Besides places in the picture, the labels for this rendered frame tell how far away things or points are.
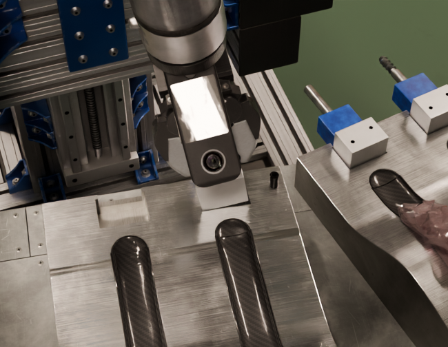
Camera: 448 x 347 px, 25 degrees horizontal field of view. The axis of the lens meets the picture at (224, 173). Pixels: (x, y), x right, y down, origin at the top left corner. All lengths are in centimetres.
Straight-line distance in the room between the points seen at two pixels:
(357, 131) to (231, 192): 19
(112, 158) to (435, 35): 108
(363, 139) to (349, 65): 135
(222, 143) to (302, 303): 21
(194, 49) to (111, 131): 93
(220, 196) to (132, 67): 49
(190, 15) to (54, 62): 65
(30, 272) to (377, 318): 38
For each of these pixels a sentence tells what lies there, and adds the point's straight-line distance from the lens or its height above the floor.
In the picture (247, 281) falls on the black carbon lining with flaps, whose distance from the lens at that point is 102.
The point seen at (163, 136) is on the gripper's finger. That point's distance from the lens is 95.
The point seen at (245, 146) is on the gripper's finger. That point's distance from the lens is 100.
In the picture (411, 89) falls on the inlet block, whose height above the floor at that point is 87.
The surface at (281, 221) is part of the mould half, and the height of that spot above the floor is 89.
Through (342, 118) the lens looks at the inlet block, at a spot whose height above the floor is 87.
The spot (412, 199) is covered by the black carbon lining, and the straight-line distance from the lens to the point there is 113.
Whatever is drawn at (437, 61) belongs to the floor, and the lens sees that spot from 253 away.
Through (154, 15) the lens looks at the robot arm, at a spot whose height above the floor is 120.
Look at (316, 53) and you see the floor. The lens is 250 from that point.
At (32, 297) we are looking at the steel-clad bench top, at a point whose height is 80.
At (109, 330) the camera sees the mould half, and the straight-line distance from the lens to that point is 99.
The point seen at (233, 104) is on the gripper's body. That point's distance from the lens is 92.
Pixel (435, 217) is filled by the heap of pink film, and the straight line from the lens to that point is 106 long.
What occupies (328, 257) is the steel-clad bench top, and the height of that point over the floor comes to 80.
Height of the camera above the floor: 174
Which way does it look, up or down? 51 degrees down
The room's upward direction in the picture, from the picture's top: straight up
